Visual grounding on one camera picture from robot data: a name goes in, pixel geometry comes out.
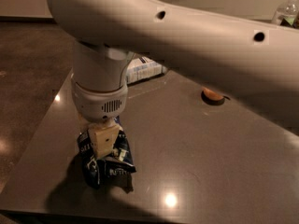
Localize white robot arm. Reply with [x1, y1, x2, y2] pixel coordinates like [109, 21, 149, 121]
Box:
[47, 0, 299, 133]

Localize blue kettle chip bag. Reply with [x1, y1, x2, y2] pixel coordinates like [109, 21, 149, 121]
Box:
[77, 117, 136, 189]

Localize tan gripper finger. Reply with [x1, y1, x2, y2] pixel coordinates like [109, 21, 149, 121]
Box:
[88, 124, 120, 160]

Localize upright clear plastic bottle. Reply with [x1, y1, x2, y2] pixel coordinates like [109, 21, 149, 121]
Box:
[271, 0, 298, 26]

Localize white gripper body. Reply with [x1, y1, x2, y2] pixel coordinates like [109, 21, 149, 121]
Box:
[71, 78, 128, 123]

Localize clear plastic water bottle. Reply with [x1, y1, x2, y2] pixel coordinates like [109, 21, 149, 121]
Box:
[126, 57, 168, 84]

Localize orange fruit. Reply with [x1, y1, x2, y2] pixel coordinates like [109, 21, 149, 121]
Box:
[203, 87, 223, 101]

